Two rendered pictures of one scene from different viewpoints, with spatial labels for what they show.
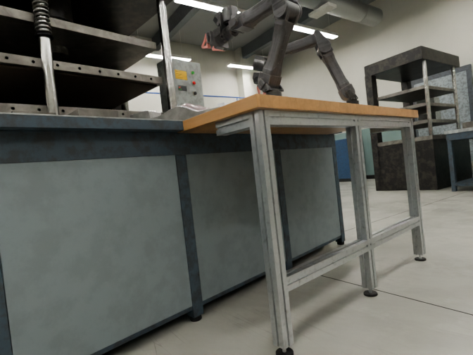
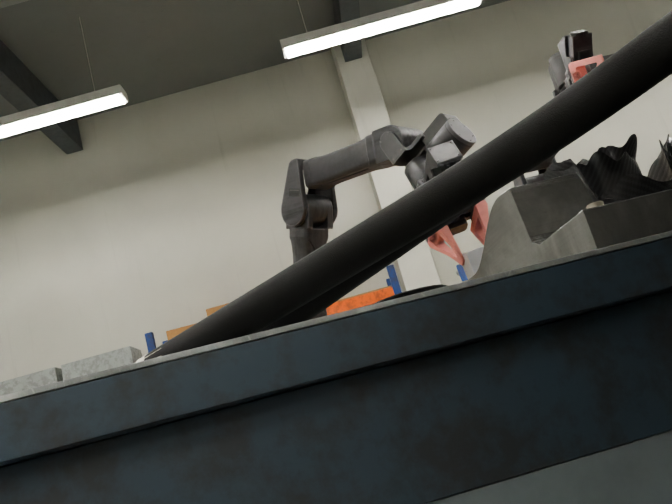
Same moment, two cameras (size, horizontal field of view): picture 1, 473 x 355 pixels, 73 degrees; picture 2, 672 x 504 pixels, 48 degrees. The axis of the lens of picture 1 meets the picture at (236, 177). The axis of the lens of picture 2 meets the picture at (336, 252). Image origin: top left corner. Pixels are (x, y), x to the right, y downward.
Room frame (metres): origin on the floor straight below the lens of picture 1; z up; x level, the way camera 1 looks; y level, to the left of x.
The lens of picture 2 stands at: (2.79, 0.28, 0.72)
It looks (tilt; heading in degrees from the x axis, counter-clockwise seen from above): 14 degrees up; 215
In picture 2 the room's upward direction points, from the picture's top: 16 degrees counter-clockwise
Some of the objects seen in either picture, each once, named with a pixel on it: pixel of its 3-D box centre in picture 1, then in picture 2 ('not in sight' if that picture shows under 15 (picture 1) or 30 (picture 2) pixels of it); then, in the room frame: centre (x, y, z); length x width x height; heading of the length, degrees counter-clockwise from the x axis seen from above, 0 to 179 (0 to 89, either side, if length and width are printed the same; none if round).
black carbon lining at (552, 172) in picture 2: not in sight; (578, 215); (1.84, 0.00, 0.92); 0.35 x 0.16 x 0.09; 45
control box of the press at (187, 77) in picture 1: (188, 156); not in sight; (2.50, 0.35, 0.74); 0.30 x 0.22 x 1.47; 135
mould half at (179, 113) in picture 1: (188, 120); not in sight; (1.54, 0.20, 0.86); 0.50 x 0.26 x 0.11; 62
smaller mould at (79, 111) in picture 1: (89, 123); not in sight; (1.27, 0.56, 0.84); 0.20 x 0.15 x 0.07; 45
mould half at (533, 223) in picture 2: not in sight; (589, 250); (1.86, 0.01, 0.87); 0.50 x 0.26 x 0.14; 45
